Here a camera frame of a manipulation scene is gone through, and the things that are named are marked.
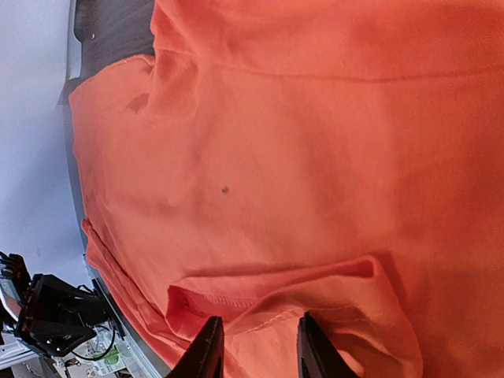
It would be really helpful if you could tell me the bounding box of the green white packet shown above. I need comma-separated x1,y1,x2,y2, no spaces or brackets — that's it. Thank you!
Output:
92,346,126,376

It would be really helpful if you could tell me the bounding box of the aluminium front rail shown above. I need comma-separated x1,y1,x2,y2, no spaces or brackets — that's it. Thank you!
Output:
58,1,170,377

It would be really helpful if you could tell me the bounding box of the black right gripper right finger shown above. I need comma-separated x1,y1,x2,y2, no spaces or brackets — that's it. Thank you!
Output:
297,312,358,378

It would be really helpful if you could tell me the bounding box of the orange t-shirt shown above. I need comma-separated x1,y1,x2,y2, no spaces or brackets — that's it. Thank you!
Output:
70,1,503,377

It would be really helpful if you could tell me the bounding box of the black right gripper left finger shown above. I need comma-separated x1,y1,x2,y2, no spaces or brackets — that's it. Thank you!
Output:
169,317,224,378

